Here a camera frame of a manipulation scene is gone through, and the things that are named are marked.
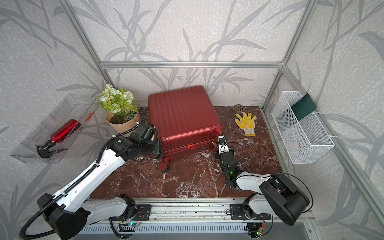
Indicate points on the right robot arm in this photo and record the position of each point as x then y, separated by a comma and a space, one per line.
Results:
272, 194

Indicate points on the dark green card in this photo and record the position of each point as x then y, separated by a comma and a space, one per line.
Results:
303, 107

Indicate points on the yellow work glove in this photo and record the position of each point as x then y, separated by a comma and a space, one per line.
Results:
246, 123

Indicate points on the clear plastic wall bin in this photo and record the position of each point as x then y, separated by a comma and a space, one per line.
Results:
72, 107

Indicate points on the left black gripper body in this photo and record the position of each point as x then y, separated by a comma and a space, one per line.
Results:
149, 147

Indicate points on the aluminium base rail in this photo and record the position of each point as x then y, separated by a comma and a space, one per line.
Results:
157, 210

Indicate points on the red hard-shell suitcase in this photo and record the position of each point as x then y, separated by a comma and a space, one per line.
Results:
186, 120

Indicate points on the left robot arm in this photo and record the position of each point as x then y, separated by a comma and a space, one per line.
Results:
67, 212

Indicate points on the white wire mesh basket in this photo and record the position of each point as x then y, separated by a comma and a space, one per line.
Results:
306, 140

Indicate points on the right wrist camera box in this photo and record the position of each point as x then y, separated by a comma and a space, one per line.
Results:
223, 146

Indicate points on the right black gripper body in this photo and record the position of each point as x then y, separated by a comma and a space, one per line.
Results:
222, 157

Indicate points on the brown slotted plastic piece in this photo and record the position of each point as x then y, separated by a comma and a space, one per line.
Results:
237, 108

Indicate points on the potted white flower plant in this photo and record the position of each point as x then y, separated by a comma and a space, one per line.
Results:
122, 113

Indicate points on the aluminium frame profiles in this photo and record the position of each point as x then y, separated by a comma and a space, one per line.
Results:
373, 198

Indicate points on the red spray bottle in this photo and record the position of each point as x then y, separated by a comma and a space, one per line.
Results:
59, 136

